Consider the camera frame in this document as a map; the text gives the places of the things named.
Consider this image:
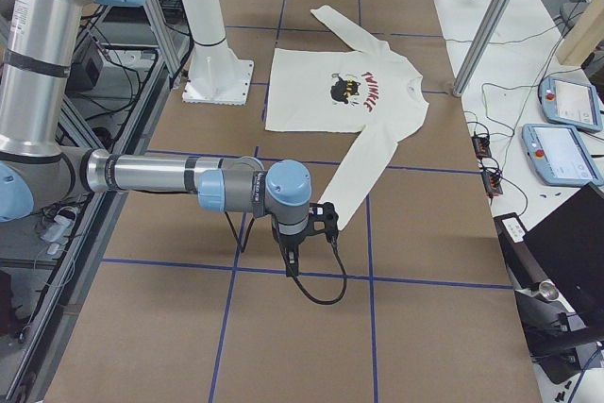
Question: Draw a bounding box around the aluminium frame post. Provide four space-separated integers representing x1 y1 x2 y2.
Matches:
452 0 511 97

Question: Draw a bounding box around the near blue teach pendant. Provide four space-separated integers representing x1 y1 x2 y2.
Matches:
522 124 603 187

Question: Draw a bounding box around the white camera mast column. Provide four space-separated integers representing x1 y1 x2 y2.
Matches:
182 0 254 106

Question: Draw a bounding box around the cream long-sleeve printed shirt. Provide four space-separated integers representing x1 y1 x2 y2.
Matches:
265 6 428 228

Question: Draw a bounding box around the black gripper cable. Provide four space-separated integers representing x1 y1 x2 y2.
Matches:
292 230 349 306

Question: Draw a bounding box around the blue teach pendant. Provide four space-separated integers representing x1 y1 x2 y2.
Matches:
522 124 603 187
538 76 603 133

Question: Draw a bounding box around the near small circuit board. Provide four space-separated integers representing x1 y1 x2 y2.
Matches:
480 168 503 199

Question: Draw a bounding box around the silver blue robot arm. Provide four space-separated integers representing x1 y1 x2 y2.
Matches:
1 0 338 277

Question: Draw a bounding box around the far blue teach pendant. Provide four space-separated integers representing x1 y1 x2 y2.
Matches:
538 76 603 133

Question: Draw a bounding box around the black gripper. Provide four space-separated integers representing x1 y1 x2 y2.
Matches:
272 202 339 277

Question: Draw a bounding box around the wooden beam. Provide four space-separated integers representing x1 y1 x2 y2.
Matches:
556 0 604 66

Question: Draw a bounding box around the black laptop computer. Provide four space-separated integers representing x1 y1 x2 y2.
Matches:
524 183 604 326

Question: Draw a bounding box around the black monitor stand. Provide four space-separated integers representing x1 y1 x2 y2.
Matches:
494 213 603 384

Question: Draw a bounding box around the white power strip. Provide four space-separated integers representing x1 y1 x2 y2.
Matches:
41 214 75 256

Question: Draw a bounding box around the far small circuit board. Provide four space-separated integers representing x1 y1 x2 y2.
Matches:
471 134 492 159

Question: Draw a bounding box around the small circuit board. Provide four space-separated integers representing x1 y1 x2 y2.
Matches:
480 168 503 199
471 134 492 159

